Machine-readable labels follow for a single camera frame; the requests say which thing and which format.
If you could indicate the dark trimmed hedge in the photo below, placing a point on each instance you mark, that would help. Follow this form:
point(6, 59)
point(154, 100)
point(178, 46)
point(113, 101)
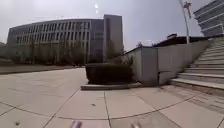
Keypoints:
point(108, 73)

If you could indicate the low concrete kerb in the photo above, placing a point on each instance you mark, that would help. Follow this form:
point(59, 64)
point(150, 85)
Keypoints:
point(106, 86)

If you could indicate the large grey office building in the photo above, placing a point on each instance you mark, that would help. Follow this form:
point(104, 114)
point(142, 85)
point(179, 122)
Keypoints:
point(66, 35)

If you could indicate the robot's own part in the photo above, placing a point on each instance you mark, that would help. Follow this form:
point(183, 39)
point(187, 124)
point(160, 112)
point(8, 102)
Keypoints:
point(135, 125)
point(76, 124)

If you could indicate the pale concrete slab plaza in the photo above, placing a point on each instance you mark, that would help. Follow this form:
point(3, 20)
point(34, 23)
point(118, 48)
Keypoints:
point(50, 93)

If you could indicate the row of trees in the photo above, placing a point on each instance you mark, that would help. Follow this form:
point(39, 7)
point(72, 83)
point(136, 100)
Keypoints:
point(43, 55)

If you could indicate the tall pale pole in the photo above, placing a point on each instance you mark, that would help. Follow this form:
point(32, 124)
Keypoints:
point(186, 23)

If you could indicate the wide concrete stairs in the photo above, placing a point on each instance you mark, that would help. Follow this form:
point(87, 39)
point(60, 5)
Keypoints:
point(206, 68)

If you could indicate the glass-fronted building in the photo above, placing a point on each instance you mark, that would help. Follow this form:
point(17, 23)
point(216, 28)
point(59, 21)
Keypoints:
point(211, 18)

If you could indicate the grey concrete wall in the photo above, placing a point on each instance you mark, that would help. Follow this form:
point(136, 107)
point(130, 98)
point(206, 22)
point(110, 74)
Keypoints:
point(166, 60)

